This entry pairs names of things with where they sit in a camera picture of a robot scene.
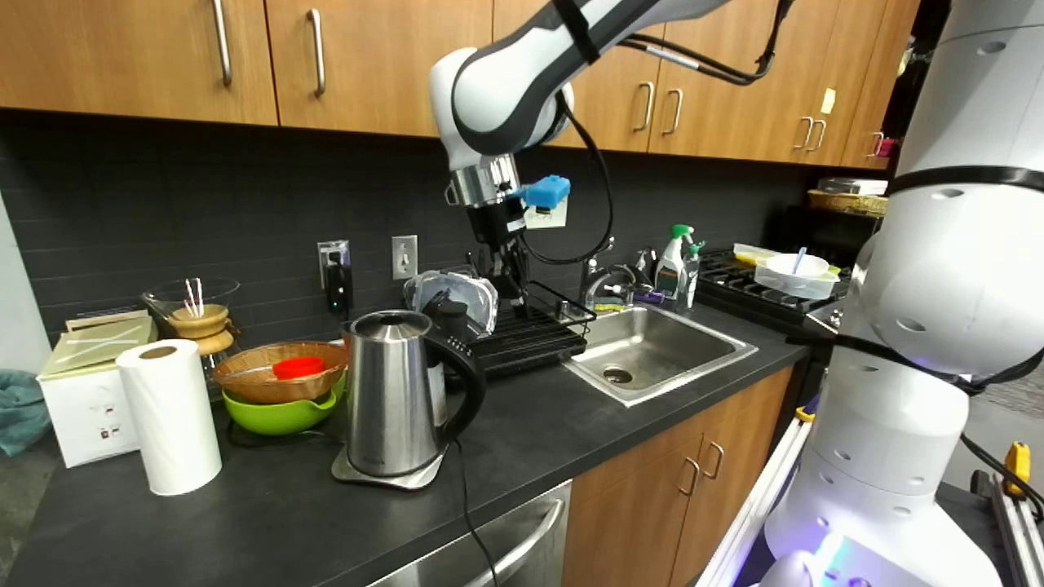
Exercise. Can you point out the stainless steel electric kettle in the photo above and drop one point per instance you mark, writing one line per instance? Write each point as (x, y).
(387, 402)

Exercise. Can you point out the white dish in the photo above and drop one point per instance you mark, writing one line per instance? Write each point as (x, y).
(800, 281)

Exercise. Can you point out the spray bottle with green trigger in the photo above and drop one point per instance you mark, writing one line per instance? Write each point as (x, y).
(676, 273)

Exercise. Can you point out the black drying tray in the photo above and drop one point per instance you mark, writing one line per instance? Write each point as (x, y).
(750, 299)

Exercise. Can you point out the silver kettle base plate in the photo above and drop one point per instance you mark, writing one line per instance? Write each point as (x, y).
(370, 479)

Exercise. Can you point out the wooden utensil holder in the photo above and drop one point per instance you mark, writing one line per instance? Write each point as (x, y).
(201, 324)

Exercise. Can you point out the white cardboard box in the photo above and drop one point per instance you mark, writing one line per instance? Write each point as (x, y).
(86, 418)

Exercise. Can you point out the small white wall outlet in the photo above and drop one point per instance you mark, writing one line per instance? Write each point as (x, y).
(401, 260)

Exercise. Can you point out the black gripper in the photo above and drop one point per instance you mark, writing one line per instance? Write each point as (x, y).
(493, 229)

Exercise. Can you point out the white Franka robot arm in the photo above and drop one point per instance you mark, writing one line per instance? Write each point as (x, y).
(956, 273)

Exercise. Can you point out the black plug adapter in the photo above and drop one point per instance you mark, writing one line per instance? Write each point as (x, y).
(336, 291)

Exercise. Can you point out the stainless steel sink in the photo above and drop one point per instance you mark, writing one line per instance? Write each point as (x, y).
(654, 348)

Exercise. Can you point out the wooden lower cabinet door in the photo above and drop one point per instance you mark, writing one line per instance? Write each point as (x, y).
(750, 435)
(623, 510)

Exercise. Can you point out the tan flat packet box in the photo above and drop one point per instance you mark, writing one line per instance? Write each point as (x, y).
(102, 340)

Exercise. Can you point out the silver wall outlet plate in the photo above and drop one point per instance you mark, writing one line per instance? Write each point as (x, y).
(335, 254)

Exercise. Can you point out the wooden bowl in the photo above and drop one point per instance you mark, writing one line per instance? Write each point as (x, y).
(249, 380)

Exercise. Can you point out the white metal frame rail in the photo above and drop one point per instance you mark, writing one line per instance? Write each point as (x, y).
(761, 491)

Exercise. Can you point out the small white tag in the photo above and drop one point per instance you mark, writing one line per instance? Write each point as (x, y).
(831, 102)

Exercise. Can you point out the chrome faucet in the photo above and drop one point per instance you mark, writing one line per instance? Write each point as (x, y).
(609, 280)

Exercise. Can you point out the green plastic bowl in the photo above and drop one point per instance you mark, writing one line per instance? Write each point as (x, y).
(278, 416)

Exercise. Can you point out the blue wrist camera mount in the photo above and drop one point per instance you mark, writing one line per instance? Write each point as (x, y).
(546, 194)

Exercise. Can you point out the wicker basket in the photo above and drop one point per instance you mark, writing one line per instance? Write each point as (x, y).
(844, 202)

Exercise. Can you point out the wide white wall outlet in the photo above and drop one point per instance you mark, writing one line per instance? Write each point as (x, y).
(548, 219)

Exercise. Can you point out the stainless steel dishwasher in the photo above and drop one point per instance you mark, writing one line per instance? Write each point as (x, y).
(435, 566)

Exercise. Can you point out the clear round plastic lid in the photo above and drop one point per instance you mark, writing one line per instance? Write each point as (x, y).
(457, 299)

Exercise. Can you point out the small red lid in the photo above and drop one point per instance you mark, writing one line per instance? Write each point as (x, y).
(298, 368)

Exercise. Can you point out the teal cloth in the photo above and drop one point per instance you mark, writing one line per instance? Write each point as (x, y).
(20, 414)

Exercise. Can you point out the white paper towel roll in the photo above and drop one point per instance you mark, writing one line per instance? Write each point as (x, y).
(166, 418)

